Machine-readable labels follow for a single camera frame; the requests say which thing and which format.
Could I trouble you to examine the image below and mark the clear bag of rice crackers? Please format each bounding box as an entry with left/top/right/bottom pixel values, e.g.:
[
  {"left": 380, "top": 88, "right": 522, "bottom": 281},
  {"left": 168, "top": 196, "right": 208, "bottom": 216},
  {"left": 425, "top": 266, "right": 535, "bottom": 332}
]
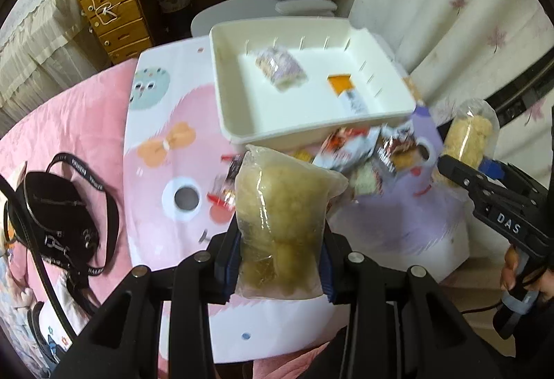
[{"left": 442, "top": 98, "right": 500, "bottom": 170}]

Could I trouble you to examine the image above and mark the red sausage stick packet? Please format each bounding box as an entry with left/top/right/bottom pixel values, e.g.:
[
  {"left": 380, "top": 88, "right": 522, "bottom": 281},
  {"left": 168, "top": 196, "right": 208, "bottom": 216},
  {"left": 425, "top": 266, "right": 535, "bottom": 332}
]
[{"left": 207, "top": 154, "right": 244, "bottom": 213}]

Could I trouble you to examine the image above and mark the clear bag of yellow snacks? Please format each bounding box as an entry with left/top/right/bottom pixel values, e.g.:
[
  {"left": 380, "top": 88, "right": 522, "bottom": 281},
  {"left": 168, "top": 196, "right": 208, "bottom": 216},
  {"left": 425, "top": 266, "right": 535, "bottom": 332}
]
[{"left": 235, "top": 146, "right": 348, "bottom": 300}]

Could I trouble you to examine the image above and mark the red white snack packet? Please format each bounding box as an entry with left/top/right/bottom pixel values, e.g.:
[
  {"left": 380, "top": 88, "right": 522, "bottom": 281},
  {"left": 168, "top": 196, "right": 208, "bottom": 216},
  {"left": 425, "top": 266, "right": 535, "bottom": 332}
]
[{"left": 313, "top": 127, "right": 380, "bottom": 173}]

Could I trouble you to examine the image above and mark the dark red snack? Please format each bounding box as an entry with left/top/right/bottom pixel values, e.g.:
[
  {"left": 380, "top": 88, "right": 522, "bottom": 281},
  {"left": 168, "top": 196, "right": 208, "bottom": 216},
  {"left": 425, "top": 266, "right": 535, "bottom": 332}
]
[{"left": 328, "top": 74, "right": 368, "bottom": 116}]

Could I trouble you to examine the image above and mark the purple snack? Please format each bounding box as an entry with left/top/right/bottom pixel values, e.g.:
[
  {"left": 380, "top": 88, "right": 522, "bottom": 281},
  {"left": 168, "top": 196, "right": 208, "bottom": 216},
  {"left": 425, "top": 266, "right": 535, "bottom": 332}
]
[{"left": 256, "top": 46, "right": 307, "bottom": 91}]

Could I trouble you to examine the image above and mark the black shoulder bag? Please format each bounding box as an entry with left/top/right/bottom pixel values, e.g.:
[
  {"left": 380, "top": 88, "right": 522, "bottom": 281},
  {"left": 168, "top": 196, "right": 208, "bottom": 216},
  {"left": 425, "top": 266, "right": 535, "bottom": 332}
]
[{"left": 4, "top": 152, "right": 119, "bottom": 316}]

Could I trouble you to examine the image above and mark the right hand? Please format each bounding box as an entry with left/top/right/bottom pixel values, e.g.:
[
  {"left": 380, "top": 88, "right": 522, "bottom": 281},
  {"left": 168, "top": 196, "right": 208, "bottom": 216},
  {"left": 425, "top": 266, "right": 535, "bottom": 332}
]
[{"left": 499, "top": 245, "right": 554, "bottom": 306}]

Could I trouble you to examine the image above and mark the cartoon monster tablecloth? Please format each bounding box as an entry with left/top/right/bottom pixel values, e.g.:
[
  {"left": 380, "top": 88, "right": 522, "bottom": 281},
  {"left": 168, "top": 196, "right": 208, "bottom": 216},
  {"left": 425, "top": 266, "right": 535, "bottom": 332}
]
[{"left": 123, "top": 37, "right": 470, "bottom": 363}]

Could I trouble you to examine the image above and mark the floral white curtain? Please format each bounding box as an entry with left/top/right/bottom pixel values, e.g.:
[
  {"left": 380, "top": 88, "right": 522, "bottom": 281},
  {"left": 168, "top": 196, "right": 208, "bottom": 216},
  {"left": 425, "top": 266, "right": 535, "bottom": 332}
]
[{"left": 348, "top": 0, "right": 554, "bottom": 164}]

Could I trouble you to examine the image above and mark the pink bed blanket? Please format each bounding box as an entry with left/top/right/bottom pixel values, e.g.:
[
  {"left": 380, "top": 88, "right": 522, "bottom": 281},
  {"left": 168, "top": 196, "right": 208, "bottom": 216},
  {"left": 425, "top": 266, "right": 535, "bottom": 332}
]
[{"left": 0, "top": 57, "right": 140, "bottom": 379}]

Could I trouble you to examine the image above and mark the white plastic storage bin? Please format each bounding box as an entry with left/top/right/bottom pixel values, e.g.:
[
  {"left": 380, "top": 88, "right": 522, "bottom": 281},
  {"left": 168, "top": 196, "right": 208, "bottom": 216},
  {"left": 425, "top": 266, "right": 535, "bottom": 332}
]
[{"left": 209, "top": 17, "right": 416, "bottom": 150}]

